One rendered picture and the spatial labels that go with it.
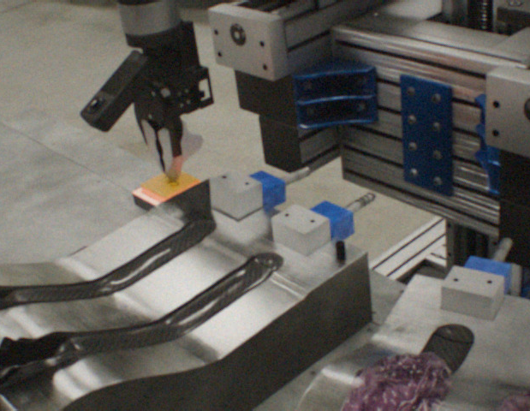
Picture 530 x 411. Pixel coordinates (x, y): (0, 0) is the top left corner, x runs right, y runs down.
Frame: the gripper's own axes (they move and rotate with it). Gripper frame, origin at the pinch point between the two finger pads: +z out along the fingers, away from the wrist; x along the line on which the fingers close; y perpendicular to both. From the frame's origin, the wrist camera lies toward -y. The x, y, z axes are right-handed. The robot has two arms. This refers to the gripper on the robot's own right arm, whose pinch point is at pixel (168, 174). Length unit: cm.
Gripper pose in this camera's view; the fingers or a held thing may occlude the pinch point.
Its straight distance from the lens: 113.5
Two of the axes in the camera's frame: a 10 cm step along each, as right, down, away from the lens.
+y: 7.4, -4.2, 5.3
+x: -6.7, -3.1, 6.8
